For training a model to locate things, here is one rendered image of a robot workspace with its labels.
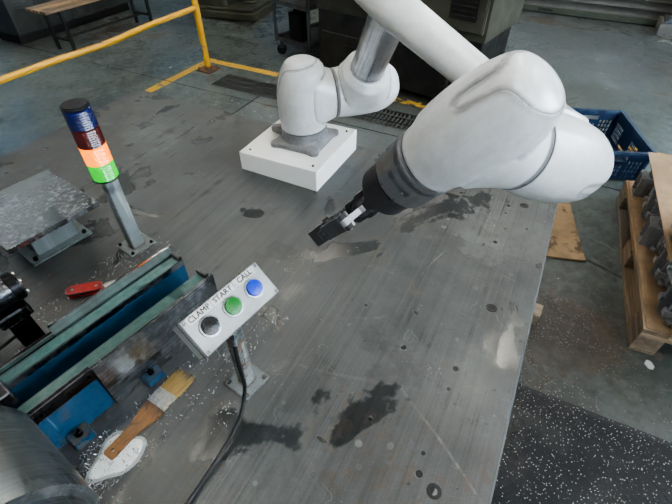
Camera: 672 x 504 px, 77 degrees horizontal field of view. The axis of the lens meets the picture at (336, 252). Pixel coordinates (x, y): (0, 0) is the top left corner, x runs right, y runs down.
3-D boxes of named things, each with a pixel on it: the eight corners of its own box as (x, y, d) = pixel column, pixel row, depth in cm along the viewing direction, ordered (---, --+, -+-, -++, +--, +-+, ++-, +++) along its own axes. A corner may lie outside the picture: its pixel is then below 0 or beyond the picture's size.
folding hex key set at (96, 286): (105, 284, 110) (103, 279, 109) (104, 293, 108) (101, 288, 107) (69, 291, 109) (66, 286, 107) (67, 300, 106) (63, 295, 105)
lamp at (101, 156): (94, 170, 99) (87, 153, 96) (80, 162, 101) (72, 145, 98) (117, 159, 102) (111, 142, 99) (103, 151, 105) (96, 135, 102)
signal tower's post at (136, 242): (132, 258, 117) (66, 115, 88) (115, 247, 120) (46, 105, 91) (157, 243, 122) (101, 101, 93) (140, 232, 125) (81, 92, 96)
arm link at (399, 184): (387, 144, 49) (358, 168, 53) (435, 206, 50) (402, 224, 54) (424, 114, 54) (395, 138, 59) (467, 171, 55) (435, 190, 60)
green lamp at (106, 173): (102, 186, 102) (94, 170, 99) (88, 178, 105) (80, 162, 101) (124, 175, 105) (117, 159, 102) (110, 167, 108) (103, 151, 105)
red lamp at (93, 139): (87, 153, 96) (78, 135, 93) (72, 145, 98) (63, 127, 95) (111, 142, 99) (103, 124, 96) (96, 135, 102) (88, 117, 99)
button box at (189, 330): (199, 361, 71) (208, 358, 66) (170, 328, 70) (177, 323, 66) (269, 297, 81) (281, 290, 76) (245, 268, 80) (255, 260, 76)
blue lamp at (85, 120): (78, 135, 93) (69, 115, 90) (63, 127, 95) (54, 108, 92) (103, 124, 96) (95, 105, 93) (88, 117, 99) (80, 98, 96)
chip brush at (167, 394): (117, 465, 78) (115, 463, 78) (99, 450, 80) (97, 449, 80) (197, 378, 91) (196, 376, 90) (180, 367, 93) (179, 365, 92)
